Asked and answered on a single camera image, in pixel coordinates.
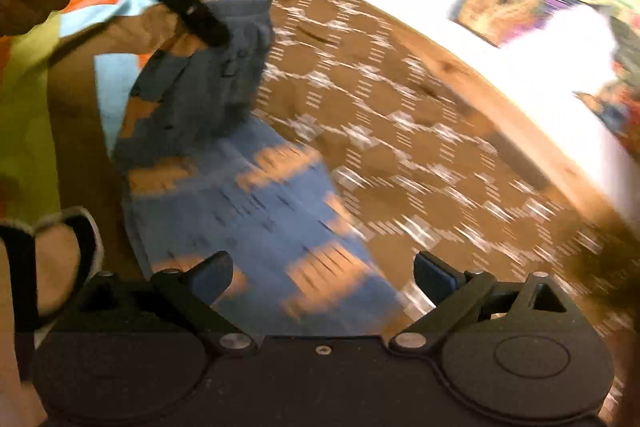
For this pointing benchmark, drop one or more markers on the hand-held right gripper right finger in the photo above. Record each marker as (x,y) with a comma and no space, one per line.
(435,278)

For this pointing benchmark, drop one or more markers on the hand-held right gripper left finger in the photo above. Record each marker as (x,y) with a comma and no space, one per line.
(215,276)

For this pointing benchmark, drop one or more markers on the blue pants with orange print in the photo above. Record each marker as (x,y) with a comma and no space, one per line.
(225,107)

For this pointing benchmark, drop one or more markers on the brown patterned blanket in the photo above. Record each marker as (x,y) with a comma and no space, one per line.
(400,117)

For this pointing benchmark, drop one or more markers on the colourful patchwork blanket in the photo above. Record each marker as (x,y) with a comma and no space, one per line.
(30,117)

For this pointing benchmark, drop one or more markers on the wooden bed frame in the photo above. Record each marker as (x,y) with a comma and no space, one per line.
(500,82)

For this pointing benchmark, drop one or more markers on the colourful landscape wall poster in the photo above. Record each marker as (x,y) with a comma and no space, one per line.
(620,107)

